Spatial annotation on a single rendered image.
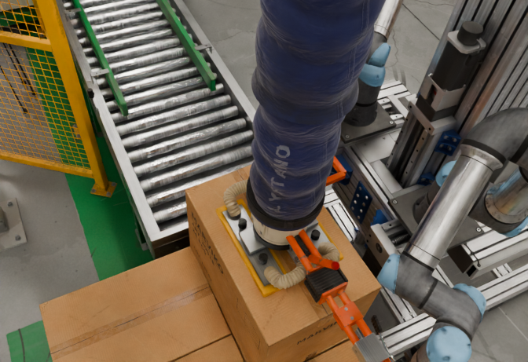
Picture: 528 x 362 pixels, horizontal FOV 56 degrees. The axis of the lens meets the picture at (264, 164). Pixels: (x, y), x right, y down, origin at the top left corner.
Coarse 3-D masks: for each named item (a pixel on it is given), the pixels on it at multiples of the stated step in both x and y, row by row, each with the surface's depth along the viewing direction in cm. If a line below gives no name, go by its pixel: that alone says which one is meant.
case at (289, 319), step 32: (192, 192) 171; (192, 224) 180; (224, 256) 157; (288, 256) 158; (352, 256) 160; (224, 288) 169; (256, 288) 151; (288, 288) 151; (352, 288) 153; (256, 320) 144; (288, 320) 145; (320, 320) 147; (256, 352) 157; (288, 352) 156
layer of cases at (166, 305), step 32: (192, 256) 200; (96, 288) 189; (128, 288) 190; (160, 288) 191; (192, 288) 192; (64, 320) 180; (96, 320) 181; (128, 320) 182; (160, 320) 183; (192, 320) 184; (224, 320) 185; (64, 352) 174; (96, 352) 174; (128, 352) 175; (160, 352) 176; (192, 352) 178; (224, 352) 178; (320, 352) 180; (352, 352) 181
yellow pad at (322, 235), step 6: (312, 228) 163; (318, 228) 163; (312, 234) 158; (318, 234) 158; (324, 234) 162; (312, 240) 160; (318, 240) 160; (324, 240) 160; (330, 240) 161; (336, 246) 160; (342, 258) 158
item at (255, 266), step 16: (224, 208) 166; (240, 208) 165; (224, 224) 162; (240, 224) 159; (240, 240) 158; (240, 256) 156; (256, 256) 155; (272, 256) 155; (256, 272) 152; (272, 288) 149
